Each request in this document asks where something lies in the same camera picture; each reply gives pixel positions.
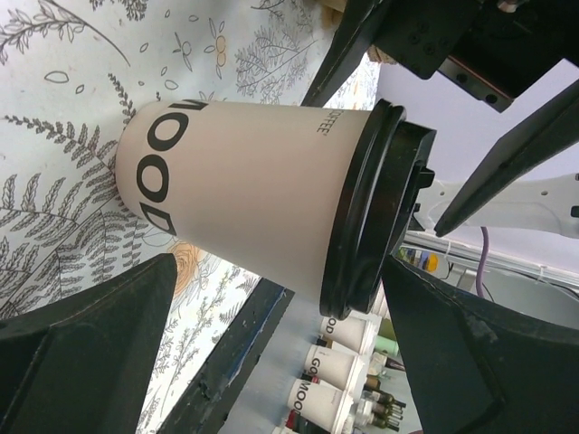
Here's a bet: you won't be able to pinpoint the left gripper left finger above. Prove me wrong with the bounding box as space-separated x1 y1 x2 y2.
1 254 177 433

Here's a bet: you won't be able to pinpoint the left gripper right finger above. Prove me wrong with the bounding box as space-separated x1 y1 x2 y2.
382 257 578 433

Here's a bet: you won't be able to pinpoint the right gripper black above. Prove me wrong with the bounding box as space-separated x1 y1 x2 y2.
301 1 578 236

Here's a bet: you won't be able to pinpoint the white paper coffee cup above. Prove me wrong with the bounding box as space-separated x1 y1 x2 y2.
115 99 369 300

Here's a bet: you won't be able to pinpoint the black plastic cup lid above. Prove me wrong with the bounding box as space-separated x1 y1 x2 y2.
319 99 436 319

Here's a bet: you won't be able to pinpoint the background bottles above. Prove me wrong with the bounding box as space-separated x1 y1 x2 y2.
353 352 407 432

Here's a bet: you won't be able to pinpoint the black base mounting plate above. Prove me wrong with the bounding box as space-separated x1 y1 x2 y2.
158 279 291 434

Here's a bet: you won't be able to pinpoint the background paper cups stack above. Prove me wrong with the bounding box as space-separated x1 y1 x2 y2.
285 316 378 433

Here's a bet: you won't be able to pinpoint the cardboard cup carrier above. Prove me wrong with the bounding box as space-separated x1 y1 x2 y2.
318 1 397 71

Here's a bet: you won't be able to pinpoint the floral tablecloth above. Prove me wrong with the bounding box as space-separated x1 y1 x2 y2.
1 1 379 433

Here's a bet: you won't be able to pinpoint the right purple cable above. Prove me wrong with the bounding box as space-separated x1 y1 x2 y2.
474 225 492 299

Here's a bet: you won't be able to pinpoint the aluminium frame rail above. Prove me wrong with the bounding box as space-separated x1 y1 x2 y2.
403 231 578 294

